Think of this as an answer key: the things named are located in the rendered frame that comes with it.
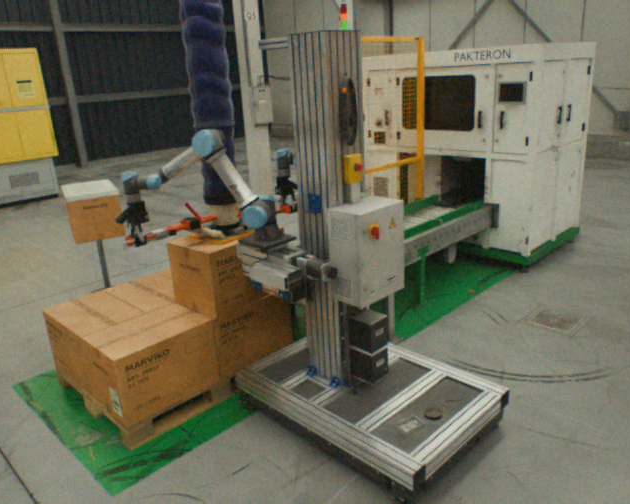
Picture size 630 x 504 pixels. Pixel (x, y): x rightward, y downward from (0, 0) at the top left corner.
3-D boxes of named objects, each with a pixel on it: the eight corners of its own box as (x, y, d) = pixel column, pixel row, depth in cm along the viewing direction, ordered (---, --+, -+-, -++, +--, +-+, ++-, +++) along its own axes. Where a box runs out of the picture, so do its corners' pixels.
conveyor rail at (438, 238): (486, 225, 506) (487, 205, 500) (491, 226, 503) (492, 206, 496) (310, 306, 354) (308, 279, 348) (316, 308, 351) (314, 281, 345)
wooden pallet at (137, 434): (210, 321, 437) (208, 305, 432) (295, 361, 368) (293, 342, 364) (59, 384, 358) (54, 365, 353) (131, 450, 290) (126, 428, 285)
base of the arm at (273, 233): (287, 236, 287) (285, 218, 284) (265, 243, 278) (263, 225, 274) (268, 232, 298) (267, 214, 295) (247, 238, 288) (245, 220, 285)
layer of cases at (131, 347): (208, 305, 432) (202, 258, 419) (293, 342, 364) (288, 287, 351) (55, 365, 353) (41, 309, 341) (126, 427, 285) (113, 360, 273)
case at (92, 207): (126, 235, 465) (118, 189, 452) (75, 244, 448) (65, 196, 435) (115, 221, 516) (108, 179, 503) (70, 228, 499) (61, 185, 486)
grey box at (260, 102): (269, 122, 459) (266, 85, 450) (273, 122, 456) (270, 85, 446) (251, 124, 446) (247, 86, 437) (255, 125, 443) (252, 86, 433)
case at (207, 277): (247, 273, 379) (241, 218, 366) (288, 285, 354) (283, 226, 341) (175, 303, 337) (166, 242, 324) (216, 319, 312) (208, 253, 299)
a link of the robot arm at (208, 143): (277, 214, 276) (214, 122, 267) (269, 222, 262) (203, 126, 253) (258, 226, 280) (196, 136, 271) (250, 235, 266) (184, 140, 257)
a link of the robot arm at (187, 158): (222, 121, 277) (153, 170, 293) (214, 123, 267) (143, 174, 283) (235, 140, 279) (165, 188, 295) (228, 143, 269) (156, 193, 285)
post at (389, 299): (387, 336, 395) (385, 202, 363) (395, 339, 390) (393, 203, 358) (382, 340, 390) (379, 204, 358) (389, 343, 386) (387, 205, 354)
